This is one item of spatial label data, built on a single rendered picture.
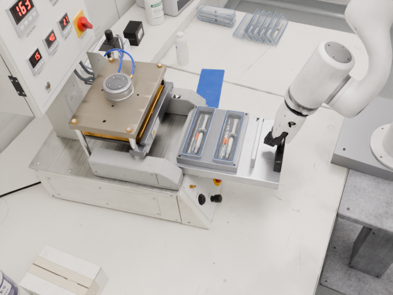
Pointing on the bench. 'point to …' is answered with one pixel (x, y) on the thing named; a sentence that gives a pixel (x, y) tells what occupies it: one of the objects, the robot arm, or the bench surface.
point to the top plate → (119, 97)
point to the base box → (124, 198)
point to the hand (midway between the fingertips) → (271, 139)
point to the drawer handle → (279, 156)
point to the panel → (210, 184)
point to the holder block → (206, 161)
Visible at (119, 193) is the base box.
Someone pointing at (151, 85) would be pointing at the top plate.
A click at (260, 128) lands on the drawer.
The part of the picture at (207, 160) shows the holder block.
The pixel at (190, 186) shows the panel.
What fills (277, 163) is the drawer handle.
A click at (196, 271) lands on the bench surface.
